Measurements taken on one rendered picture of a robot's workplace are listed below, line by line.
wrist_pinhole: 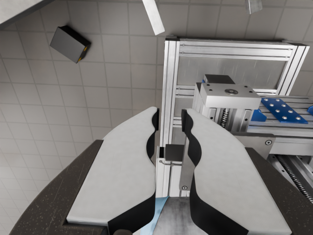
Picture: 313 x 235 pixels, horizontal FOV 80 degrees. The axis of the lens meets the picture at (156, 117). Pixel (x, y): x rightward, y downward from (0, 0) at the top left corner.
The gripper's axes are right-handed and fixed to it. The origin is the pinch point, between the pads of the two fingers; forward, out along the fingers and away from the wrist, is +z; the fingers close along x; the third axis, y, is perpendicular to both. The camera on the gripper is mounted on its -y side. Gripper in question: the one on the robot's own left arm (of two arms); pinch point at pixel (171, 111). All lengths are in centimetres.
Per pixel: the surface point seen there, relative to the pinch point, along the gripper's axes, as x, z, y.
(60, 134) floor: -97, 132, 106
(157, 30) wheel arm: -2.8, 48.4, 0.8
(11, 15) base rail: -55, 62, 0
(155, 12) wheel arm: -3.5, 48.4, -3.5
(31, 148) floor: -132, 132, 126
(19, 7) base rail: -51, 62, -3
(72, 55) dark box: -64, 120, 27
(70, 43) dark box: -63, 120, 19
